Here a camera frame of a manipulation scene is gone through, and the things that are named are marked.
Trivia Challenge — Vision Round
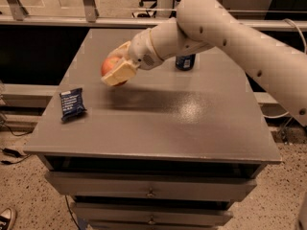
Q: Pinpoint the grey drawer cabinet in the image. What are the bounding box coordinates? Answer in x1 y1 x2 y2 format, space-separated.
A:
25 29 281 230

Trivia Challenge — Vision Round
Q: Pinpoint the blue soda can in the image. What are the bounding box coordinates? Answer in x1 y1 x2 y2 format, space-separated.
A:
176 54 196 71

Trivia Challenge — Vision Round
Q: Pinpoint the black floor cable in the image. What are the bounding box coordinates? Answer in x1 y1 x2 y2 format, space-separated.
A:
64 195 82 230

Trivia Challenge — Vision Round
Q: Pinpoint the black white sneaker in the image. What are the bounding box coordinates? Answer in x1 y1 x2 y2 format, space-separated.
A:
0 208 16 230

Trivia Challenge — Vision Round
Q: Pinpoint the black power adapter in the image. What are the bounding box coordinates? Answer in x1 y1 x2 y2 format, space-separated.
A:
2 148 23 158

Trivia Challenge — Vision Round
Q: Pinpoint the top grey drawer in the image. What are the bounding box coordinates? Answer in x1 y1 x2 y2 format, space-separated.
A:
45 172 256 202

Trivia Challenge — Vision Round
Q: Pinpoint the grey drawer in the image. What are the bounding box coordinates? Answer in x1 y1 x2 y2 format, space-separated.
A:
71 203 232 226
45 172 256 202

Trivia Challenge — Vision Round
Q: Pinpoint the metal railing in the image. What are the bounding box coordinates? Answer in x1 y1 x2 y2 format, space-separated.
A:
0 0 307 31

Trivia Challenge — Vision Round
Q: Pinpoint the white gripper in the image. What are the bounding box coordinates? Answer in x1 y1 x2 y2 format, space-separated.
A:
107 29 163 82

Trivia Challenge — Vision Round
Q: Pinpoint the red apple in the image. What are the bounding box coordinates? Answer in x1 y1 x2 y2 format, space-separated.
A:
101 57 126 86

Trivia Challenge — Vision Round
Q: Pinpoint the blue rxbar blueberry packet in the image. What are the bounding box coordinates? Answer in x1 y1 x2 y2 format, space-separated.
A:
59 88 86 122

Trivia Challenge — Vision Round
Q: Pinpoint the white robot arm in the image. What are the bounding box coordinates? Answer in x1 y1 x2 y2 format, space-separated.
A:
102 0 307 127

